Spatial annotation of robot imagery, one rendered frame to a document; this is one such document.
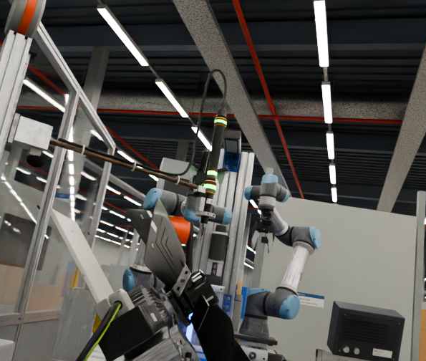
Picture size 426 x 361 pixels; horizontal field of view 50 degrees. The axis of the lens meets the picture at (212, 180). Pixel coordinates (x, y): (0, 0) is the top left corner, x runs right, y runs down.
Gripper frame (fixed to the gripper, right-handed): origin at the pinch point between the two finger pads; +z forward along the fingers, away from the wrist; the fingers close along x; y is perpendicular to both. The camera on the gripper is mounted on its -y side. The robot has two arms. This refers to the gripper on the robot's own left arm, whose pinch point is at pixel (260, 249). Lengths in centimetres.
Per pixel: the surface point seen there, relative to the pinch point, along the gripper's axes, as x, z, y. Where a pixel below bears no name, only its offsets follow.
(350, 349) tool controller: -38, 36, -18
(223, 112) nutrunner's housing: 25, -41, -52
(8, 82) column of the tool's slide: 82, -23, -95
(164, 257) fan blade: 34, 16, -80
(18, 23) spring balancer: 83, -39, -96
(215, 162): 25, -22, -52
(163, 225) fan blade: 36, 7, -81
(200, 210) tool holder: 28, -3, -53
